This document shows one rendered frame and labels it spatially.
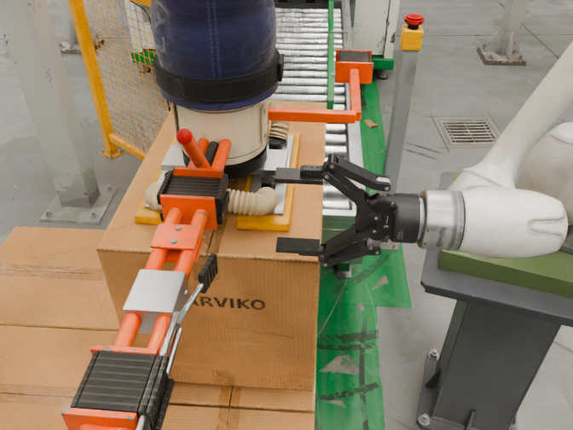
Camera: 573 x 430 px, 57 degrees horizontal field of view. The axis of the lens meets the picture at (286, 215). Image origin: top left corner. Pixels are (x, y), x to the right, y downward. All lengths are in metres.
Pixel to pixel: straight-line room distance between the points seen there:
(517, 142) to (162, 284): 0.62
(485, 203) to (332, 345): 1.37
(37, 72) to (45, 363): 1.38
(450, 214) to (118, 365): 0.48
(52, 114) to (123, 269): 1.63
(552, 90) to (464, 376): 1.03
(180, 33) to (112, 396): 0.56
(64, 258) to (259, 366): 0.81
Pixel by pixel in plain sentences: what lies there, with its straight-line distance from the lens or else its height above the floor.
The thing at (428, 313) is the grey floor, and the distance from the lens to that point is 2.24.
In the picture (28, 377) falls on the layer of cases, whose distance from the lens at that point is 1.47.
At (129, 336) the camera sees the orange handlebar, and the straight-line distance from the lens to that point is 0.64.
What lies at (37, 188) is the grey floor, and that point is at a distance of 3.10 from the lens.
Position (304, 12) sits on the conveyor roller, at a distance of 3.66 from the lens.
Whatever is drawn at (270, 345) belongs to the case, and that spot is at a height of 0.77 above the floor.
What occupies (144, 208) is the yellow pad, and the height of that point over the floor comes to 1.04.
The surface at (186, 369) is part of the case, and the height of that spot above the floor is 0.67.
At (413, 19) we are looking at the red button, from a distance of 1.98.
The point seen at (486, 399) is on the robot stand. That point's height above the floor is 0.19.
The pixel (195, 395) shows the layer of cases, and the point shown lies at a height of 0.54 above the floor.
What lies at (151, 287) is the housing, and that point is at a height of 1.17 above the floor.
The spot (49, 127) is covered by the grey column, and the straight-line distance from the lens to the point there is 2.61.
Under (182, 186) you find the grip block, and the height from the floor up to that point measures 1.17.
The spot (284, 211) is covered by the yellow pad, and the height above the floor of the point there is 1.04.
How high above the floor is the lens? 1.65
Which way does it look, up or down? 39 degrees down
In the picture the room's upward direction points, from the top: straight up
